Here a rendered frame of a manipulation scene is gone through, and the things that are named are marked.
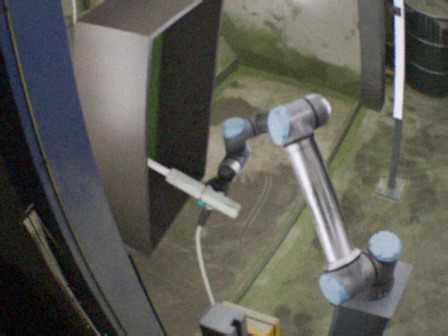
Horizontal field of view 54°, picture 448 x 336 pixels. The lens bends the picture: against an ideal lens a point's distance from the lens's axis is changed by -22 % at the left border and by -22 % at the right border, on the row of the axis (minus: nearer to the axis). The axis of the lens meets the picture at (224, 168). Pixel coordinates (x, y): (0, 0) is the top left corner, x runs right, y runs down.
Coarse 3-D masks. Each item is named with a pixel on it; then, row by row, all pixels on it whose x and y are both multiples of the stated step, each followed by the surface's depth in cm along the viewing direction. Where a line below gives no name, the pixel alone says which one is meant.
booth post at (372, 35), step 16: (368, 0) 327; (368, 16) 337; (368, 32) 347; (384, 32) 355; (368, 48) 357; (384, 48) 363; (368, 64) 367; (384, 64) 373; (368, 80) 377; (384, 80) 383; (368, 96) 387; (384, 96) 395
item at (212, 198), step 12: (156, 168) 218; (168, 180) 218; (180, 180) 215; (192, 180) 217; (192, 192) 216; (204, 192) 215; (216, 192) 216; (204, 204) 219; (216, 204) 214; (228, 204) 214; (204, 216) 224
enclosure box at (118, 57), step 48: (144, 0) 181; (192, 0) 182; (96, 48) 174; (144, 48) 165; (192, 48) 235; (96, 96) 191; (144, 96) 180; (192, 96) 255; (96, 144) 209; (144, 144) 196; (192, 144) 276; (144, 192) 214; (144, 240) 239
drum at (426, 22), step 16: (416, 16) 357; (432, 16) 344; (416, 32) 368; (432, 32) 355; (416, 48) 379; (432, 48) 366; (416, 64) 389; (432, 64) 376; (416, 80) 400; (432, 80) 387; (432, 96) 398
